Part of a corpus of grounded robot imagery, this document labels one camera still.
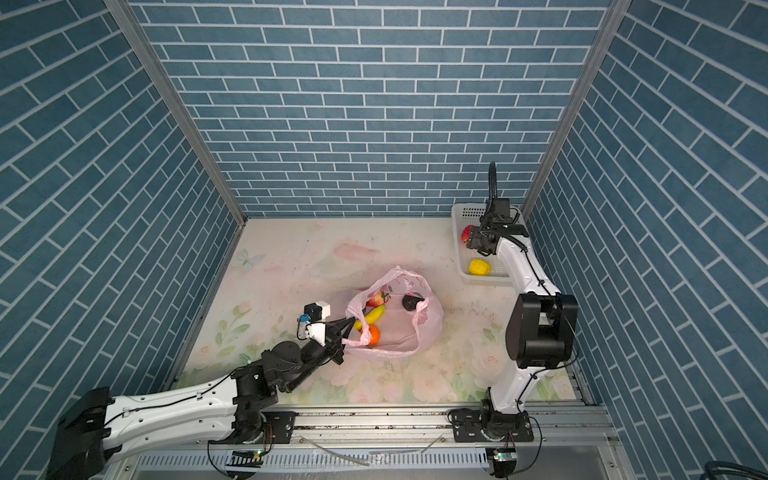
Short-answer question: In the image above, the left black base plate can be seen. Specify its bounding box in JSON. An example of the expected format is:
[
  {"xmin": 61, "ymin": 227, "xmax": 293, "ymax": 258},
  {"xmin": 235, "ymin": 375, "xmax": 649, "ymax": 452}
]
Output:
[{"xmin": 217, "ymin": 411, "xmax": 296, "ymax": 446}]

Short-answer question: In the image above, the dark avocado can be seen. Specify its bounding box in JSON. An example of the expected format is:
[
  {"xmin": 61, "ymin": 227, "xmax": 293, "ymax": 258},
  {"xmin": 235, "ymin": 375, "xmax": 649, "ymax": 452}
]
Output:
[{"xmin": 401, "ymin": 294, "xmax": 425, "ymax": 312}]

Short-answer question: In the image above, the red fruit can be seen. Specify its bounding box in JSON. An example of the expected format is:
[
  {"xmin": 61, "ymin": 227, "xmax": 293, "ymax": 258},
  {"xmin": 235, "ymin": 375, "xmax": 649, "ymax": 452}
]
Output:
[{"xmin": 460, "ymin": 225, "xmax": 472, "ymax": 244}]

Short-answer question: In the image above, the red yellow apple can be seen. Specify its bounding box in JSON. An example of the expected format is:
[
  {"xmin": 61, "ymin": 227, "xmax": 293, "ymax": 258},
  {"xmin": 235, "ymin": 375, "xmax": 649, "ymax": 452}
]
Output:
[{"xmin": 366, "ymin": 291, "xmax": 390, "ymax": 308}]

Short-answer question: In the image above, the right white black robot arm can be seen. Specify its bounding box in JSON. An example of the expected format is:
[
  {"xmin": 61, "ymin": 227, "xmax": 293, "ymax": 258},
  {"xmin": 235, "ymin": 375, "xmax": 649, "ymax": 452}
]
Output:
[{"xmin": 464, "ymin": 196, "xmax": 579, "ymax": 415}]

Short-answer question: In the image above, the aluminium mounting rail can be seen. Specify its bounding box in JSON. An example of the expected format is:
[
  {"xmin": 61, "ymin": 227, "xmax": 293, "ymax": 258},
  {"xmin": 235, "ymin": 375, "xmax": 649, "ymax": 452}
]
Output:
[{"xmin": 173, "ymin": 403, "xmax": 619, "ymax": 451}]

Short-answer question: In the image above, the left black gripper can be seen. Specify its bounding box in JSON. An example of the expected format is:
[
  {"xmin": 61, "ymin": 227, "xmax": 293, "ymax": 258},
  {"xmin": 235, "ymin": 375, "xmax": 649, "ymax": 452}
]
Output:
[{"xmin": 282, "ymin": 317, "xmax": 356, "ymax": 394}]

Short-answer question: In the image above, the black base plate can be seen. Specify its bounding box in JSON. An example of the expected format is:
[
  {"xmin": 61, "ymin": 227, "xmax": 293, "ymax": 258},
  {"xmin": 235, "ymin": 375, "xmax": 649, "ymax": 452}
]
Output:
[
  {"xmin": 447, "ymin": 408, "xmax": 534, "ymax": 443},
  {"xmin": 217, "ymin": 411, "xmax": 296, "ymax": 446}
]

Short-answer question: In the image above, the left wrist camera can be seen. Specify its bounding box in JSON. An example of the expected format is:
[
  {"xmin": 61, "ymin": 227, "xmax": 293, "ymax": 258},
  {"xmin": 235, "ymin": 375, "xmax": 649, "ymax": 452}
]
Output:
[{"xmin": 296, "ymin": 301, "xmax": 331, "ymax": 346}]

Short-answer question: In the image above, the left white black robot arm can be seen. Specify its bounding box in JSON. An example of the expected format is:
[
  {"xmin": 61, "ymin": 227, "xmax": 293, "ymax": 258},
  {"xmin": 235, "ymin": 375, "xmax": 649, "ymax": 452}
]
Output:
[{"xmin": 46, "ymin": 326, "xmax": 349, "ymax": 479}]

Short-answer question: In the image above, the yellow banana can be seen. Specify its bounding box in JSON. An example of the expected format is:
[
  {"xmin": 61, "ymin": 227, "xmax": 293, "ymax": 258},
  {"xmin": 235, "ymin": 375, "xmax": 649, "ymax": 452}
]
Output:
[{"xmin": 354, "ymin": 305, "xmax": 386, "ymax": 331}]

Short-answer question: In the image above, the pink plastic bag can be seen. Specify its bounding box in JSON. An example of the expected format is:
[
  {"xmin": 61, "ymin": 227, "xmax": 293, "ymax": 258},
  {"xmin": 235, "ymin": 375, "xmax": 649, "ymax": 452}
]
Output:
[{"xmin": 344, "ymin": 266, "xmax": 444, "ymax": 361}]

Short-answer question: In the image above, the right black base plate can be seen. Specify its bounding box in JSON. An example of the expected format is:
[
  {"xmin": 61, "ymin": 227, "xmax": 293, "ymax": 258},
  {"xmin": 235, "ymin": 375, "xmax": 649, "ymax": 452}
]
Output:
[{"xmin": 447, "ymin": 408, "xmax": 534, "ymax": 443}]

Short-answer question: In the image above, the orange fruit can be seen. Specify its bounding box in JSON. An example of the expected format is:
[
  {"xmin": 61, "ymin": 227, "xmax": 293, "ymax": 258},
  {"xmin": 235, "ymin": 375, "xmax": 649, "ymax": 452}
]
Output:
[{"xmin": 368, "ymin": 324, "xmax": 381, "ymax": 347}]

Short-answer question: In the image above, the white slotted cable duct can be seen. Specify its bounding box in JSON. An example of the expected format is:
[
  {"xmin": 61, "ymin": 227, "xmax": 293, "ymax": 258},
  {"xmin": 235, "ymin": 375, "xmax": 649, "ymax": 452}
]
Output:
[{"xmin": 137, "ymin": 447, "xmax": 489, "ymax": 473}]

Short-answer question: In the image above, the yellow lemon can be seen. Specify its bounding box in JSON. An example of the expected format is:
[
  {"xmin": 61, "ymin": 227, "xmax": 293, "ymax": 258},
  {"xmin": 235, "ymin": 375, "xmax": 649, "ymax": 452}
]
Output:
[{"xmin": 468, "ymin": 259, "xmax": 492, "ymax": 276}]

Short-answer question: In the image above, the white plastic mesh basket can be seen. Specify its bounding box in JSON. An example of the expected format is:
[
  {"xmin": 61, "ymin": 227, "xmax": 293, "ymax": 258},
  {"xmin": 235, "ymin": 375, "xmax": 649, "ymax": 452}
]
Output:
[{"xmin": 451, "ymin": 203, "xmax": 541, "ymax": 286}]

